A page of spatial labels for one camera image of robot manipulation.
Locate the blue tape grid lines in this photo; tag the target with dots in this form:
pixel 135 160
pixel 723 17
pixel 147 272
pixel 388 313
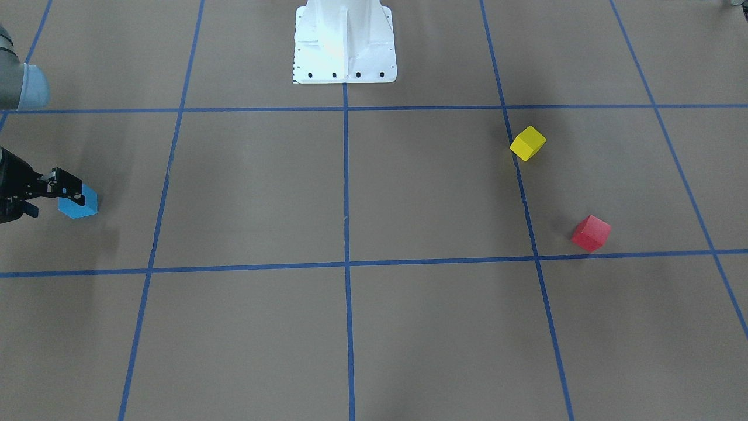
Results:
pixel 266 250

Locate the red wooden cube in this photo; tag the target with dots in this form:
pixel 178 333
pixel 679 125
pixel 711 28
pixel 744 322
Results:
pixel 591 233

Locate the yellow wooden cube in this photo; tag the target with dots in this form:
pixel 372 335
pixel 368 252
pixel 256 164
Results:
pixel 527 143

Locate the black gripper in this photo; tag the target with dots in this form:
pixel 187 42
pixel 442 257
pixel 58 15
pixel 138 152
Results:
pixel 13 182

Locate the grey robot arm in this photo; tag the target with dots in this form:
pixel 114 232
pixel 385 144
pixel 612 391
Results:
pixel 25 87

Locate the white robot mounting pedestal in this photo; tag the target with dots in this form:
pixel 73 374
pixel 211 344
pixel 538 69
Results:
pixel 344 42

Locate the blue wooden cube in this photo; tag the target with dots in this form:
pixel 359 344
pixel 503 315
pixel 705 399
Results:
pixel 75 211

